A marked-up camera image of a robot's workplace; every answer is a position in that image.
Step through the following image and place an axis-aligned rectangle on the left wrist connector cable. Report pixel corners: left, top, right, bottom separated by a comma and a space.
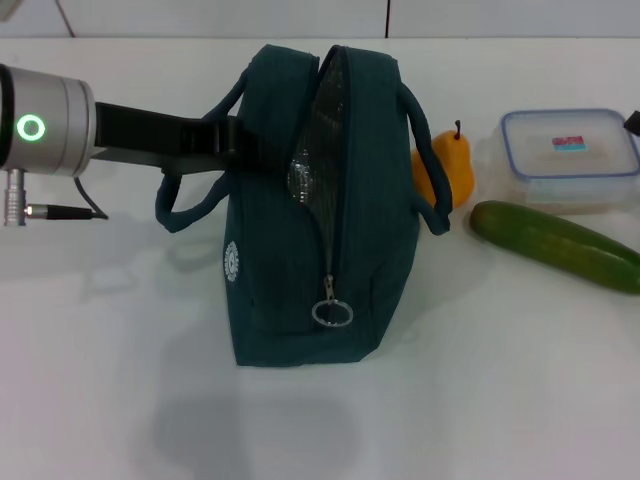
3, 169, 109, 226

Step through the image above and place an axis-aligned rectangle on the dark teal lunch bag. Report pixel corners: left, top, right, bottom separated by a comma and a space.
154, 43, 452, 369

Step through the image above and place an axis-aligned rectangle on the green cucumber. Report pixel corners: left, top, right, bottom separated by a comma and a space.
468, 200, 640, 295

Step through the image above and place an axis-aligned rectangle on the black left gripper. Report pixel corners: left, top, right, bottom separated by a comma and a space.
92, 102, 301, 176

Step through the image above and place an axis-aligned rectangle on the yellow orange pear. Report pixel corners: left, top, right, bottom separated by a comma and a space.
410, 119, 475, 209

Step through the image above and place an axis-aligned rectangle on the clear plastic food container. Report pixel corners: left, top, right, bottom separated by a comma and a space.
492, 108, 640, 216

